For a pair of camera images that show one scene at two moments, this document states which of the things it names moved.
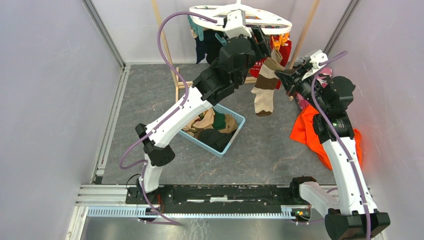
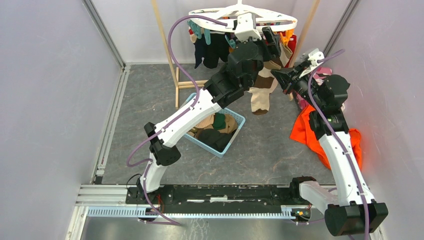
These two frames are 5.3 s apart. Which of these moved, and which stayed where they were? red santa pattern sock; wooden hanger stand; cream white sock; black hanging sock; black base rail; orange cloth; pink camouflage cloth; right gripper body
Moved: red santa pattern sock; cream white sock
Stayed: right gripper body; pink camouflage cloth; orange cloth; black hanging sock; black base rail; wooden hanger stand
